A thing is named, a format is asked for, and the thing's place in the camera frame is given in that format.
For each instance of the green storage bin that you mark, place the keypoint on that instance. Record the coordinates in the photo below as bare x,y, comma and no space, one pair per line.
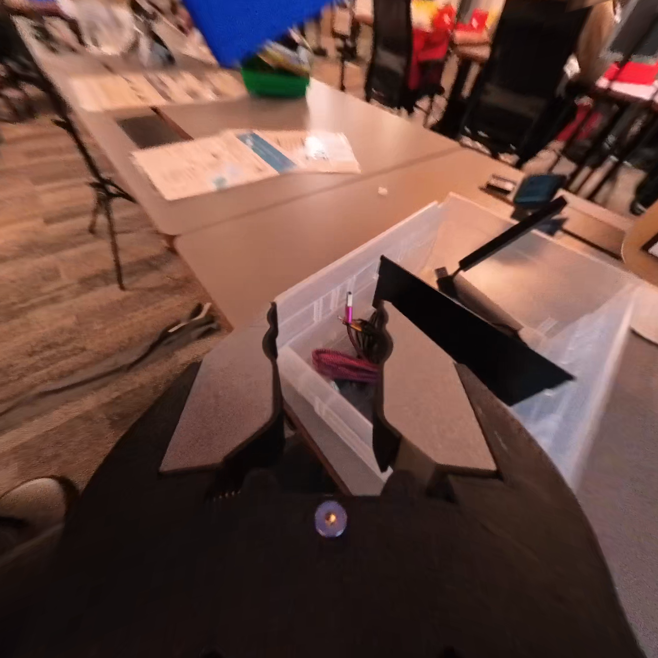
275,82

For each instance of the translucent plastic storage bin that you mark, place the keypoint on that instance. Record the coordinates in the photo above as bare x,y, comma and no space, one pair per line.
565,308

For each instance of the person's beige shoe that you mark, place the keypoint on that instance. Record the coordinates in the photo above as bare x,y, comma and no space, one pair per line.
31,504

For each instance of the black tripod stand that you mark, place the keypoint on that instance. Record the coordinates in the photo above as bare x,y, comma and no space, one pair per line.
97,180

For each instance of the barcode paper sheet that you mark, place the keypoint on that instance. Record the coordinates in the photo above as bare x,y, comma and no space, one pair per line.
195,164

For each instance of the blue plastic storage bin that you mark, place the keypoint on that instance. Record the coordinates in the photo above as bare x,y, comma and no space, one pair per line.
246,25

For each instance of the black charging case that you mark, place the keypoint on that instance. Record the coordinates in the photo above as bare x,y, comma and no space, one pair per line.
537,187

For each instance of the white stand base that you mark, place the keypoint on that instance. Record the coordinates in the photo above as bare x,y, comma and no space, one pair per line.
647,324

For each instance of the black office chair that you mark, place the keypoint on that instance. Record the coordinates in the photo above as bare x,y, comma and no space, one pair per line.
514,77
388,46

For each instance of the grey usb hub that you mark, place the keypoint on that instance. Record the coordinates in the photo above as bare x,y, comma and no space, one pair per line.
514,234

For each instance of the black table plate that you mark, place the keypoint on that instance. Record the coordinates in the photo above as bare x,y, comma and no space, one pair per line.
149,131

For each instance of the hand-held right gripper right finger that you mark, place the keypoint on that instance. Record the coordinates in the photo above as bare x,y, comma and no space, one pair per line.
437,411

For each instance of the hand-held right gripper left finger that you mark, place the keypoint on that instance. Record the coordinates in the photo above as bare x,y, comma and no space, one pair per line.
221,411

